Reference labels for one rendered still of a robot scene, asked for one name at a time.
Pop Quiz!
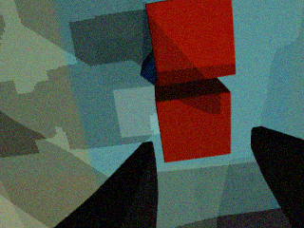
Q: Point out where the red cube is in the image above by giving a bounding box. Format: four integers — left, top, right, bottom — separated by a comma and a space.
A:
145, 0, 236, 86
153, 77, 231, 163

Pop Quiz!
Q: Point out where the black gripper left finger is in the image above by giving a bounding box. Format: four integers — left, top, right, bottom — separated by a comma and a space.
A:
54, 142, 159, 228

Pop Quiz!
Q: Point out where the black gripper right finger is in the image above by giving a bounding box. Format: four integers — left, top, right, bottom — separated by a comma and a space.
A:
251, 126, 304, 228

